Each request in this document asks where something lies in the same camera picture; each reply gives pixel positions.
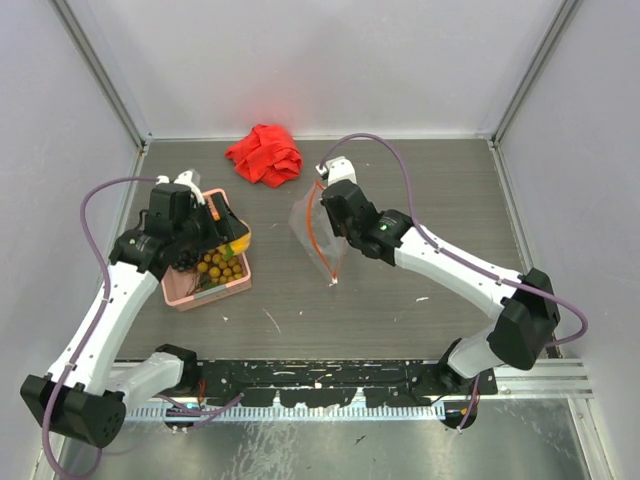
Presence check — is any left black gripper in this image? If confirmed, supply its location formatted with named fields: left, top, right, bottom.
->
left=174, top=191, right=245, bottom=255

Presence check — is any clear zip top bag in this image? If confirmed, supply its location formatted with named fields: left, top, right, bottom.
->
left=289, top=181, right=348, bottom=286

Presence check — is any pink perforated plastic basket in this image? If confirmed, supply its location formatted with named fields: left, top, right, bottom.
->
left=161, top=189, right=251, bottom=311

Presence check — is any orange fruit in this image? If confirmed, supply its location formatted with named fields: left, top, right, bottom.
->
left=220, top=221, right=251, bottom=260

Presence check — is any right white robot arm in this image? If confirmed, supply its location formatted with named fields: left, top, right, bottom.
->
left=320, top=180, right=560, bottom=394

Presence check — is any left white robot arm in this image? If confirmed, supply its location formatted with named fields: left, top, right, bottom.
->
left=20, top=181, right=250, bottom=448

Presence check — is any bunch of brown longans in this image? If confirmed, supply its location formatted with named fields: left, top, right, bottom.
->
left=195, top=253, right=245, bottom=289

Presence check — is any dark purple grape bunch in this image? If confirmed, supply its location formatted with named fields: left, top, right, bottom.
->
left=171, top=250, right=201, bottom=273

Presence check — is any crumpled red cloth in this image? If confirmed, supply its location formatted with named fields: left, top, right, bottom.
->
left=225, top=124, right=303, bottom=188

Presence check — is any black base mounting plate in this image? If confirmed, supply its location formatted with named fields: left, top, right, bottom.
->
left=142, top=358, right=499, bottom=407

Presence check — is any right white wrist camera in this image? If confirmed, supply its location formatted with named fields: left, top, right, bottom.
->
left=315, top=156, right=357, bottom=186

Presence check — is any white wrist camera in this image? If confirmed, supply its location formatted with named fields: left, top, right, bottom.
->
left=315, top=156, right=357, bottom=186
left=155, top=169, right=205, bottom=205

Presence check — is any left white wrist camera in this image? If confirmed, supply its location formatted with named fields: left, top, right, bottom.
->
left=155, top=169, right=205, bottom=205

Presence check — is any grey slotted cable duct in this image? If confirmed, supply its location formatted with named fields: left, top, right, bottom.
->
left=126, top=396, right=445, bottom=423

